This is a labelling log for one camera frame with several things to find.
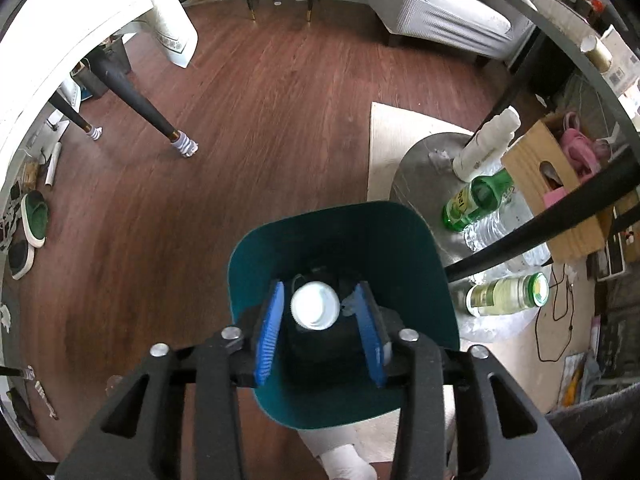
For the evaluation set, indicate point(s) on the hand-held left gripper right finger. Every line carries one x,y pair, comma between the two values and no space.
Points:
372,340

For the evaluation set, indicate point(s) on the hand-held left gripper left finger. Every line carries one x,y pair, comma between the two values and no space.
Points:
267,335

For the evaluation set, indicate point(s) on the white jar lid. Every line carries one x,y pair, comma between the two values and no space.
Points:
315,305

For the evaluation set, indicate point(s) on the teal trash bin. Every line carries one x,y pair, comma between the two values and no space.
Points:
350,240

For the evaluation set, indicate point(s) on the person's leg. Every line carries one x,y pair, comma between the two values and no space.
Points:
345,460

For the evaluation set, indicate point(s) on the glass jar green lid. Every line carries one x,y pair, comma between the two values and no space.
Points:
500,292

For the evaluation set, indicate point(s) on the green glass bottle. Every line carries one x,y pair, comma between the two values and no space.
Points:
465,205

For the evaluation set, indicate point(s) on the clear plastic water bottle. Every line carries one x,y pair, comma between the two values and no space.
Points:
495,225

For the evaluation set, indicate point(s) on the round grey marble table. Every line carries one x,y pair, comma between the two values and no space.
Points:
425,170

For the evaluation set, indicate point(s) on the white plastic bottle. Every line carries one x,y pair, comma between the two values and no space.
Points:
482,147

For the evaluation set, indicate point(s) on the grey fabric sofa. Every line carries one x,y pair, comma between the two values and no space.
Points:
595,420

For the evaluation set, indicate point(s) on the brown cardboard box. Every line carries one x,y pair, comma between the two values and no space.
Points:
530,155

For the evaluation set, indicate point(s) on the green white slipper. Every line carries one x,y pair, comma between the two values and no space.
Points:
20,260
35,217

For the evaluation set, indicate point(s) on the white paper roll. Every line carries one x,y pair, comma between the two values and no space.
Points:
51,165

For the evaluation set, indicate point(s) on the black-legged dining table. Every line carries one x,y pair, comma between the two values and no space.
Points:
132,95

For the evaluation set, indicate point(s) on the pink slippers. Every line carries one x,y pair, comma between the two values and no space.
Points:
575,145

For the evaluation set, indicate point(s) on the grey armchair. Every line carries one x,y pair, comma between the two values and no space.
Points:
450,15

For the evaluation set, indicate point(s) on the pale patterned tablecloth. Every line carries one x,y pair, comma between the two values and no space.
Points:
165,10

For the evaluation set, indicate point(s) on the cardboard tube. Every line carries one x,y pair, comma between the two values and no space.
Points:
595,52

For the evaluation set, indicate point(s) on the white card box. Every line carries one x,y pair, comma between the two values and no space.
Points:
622,60

